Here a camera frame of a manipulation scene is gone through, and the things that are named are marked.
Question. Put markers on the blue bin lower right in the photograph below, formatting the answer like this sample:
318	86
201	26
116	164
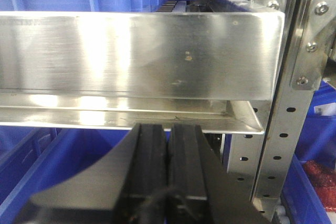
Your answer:
309	189

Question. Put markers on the perforated steel shelf post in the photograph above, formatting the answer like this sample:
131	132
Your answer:
264	160

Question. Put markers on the stainless steel shelf rail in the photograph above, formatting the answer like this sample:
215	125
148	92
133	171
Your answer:
113	70

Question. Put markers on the blue bin lower left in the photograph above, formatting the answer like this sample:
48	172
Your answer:
71	152

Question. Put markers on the red mesh item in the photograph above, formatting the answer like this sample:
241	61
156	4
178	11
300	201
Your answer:
322	179

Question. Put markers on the steel corner bracket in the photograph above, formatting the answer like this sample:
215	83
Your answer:
316	42

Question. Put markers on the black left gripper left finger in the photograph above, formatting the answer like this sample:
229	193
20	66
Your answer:
115	189

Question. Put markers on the blue bin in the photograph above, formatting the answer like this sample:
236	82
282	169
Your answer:
309	189
71	152

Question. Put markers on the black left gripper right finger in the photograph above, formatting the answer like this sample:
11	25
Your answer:
204	192

